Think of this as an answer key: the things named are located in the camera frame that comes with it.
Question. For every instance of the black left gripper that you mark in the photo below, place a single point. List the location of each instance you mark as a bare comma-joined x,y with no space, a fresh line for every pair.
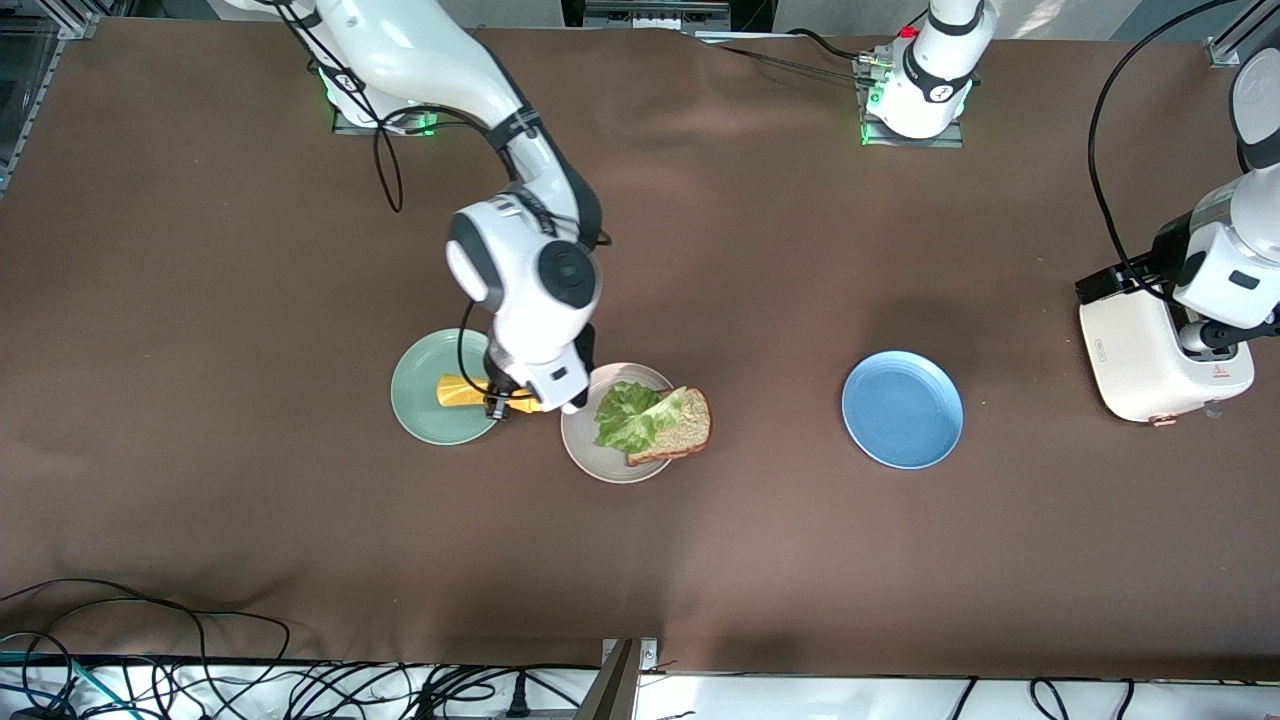
1168,243

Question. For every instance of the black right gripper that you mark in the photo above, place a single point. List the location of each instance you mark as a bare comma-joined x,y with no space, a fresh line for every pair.
497,385

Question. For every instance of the yellow mustard squeeze bottle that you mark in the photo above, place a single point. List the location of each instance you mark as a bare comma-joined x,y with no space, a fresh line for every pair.
460,392

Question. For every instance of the green lettuce leaf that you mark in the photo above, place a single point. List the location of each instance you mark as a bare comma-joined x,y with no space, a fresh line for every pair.
625,415

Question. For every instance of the brown bread slice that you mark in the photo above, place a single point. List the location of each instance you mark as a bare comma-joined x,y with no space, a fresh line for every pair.
688,432

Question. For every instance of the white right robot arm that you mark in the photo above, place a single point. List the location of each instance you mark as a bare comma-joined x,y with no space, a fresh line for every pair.
530,280

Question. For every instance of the mint green plate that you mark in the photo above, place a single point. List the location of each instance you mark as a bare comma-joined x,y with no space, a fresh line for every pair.
420,400

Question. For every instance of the beige plate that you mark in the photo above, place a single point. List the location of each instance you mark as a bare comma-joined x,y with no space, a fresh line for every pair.
600,460

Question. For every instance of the blue plate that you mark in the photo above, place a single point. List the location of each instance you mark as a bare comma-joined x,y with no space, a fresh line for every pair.
902,410

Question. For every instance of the white toaster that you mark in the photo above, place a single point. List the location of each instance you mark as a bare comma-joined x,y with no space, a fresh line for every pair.
1130,370

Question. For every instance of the black power plug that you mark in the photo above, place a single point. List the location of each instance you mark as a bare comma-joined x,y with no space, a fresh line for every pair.
517,700

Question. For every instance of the brown table cloth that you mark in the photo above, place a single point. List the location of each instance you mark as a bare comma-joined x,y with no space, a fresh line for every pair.
750,250

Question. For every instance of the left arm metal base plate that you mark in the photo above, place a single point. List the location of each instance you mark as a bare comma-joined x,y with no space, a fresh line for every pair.
945,138

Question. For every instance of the aluminium profile post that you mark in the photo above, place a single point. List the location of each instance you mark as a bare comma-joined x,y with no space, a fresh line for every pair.
1225,48

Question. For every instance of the metal table clamp bracket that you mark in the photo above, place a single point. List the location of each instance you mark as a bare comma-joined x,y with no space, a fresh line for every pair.
648,655

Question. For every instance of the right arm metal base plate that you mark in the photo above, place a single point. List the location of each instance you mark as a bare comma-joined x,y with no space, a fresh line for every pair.
350,125

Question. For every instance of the aluminium frame with clear box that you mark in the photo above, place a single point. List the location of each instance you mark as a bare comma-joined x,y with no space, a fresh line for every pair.
75,15

